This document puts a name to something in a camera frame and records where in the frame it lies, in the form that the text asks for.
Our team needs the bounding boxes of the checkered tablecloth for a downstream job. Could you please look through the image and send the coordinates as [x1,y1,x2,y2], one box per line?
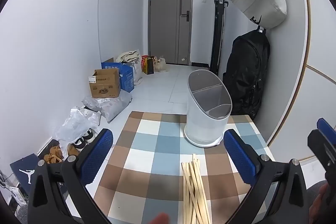
[93,111,276,224]

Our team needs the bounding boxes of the brown cardboard box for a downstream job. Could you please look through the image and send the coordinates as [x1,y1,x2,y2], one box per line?
[88,68,121,98]

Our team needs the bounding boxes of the grey plastic mailer bag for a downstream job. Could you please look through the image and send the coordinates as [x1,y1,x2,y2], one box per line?
[83,89,132,123]

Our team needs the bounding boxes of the grey door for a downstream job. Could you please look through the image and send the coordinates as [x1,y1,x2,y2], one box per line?
[149,0,193,65]

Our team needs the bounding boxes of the black paper bag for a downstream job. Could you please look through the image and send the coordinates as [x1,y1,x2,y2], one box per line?
[143,56,155,75]

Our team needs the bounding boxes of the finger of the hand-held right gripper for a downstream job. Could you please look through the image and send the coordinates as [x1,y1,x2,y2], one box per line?
[308,130,336,177]
[317,118,336,138]

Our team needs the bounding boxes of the clear plastic bag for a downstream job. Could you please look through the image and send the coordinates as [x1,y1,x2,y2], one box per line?
[52,106,101,159]

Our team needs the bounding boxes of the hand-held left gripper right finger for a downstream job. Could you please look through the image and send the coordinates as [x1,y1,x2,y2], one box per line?
[224,129,309,224]

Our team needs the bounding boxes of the black metal door frame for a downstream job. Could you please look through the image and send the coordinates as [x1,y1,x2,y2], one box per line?
[209,0,229,76]

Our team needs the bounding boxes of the white and black sneakers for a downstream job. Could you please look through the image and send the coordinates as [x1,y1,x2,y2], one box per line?
[73,128,95,149]

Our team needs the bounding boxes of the white power strip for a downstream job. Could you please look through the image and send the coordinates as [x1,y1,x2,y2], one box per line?
[9,185,27,203]

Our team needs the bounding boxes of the person's left hand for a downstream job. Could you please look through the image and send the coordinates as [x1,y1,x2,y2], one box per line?
[149,213,170,224]

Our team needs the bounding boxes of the person's right hand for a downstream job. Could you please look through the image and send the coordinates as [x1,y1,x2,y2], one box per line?
[309,184,328,224]

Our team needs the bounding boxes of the blue cardboard box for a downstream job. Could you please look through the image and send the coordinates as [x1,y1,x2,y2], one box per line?
[101,57,135,93]

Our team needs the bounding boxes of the white grey utensil holder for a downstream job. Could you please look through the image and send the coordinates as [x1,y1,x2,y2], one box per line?
[184,69,233,147]

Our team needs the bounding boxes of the white plastic bag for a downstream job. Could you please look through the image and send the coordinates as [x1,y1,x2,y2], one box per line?
[126,57,143,86]

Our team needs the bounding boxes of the dark blue shoebox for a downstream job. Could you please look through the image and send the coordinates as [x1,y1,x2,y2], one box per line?
[10,153,40,195]

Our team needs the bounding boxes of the black backpack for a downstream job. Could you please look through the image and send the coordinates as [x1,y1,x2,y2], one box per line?
[223,26,271,119]

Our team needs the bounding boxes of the tan shoe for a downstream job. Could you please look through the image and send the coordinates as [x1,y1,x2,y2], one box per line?
[67,144,80,158]
[43,145,64,164]

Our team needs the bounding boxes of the bundle of wooden chopsticks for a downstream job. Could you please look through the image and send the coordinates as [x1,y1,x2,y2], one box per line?
[181,153,213,224]

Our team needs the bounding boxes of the beige cloth pile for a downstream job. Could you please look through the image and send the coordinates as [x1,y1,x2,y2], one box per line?
[116,49,142,64]

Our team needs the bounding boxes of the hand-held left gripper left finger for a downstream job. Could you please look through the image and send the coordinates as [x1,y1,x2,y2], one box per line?
[28,128,114,224]

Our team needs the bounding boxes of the beige plastic bag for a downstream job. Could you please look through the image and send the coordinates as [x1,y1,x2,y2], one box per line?
[154,55,169,72]

